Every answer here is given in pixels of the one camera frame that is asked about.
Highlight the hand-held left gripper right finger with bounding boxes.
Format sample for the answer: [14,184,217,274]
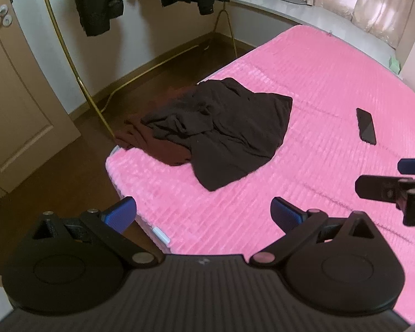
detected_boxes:
[250,197,376,268]

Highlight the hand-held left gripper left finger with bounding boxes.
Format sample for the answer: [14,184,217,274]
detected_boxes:
[31,196,163,268]

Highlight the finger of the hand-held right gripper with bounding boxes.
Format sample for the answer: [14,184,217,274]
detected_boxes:
[355,175,415,210]
[398,158,415,175]

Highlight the black long-sleeve shirt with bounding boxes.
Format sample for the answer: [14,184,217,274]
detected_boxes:
[141,78,293,192]

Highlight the gold clothes rack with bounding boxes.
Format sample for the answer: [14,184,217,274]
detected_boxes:
[36,0,239,143]

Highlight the black smartphone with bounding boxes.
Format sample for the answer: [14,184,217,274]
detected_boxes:
[356,107,377,146]

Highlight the pink ribbed blanket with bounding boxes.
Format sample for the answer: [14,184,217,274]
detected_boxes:
[105,24,415,320]

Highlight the brown garment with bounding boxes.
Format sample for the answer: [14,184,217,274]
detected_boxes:
[114,86,196,167]

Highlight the beige door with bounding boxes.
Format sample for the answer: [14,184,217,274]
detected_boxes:
[0,0,82,198]

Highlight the pale pink curtain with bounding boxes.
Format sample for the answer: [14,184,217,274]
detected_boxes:
[311,0,415,51]

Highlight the white windowsill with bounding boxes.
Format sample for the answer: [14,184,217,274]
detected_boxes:
[228,0,403,54]

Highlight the hanging black puffer jacket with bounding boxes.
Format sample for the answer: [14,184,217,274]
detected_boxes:
[70,0,128,37]

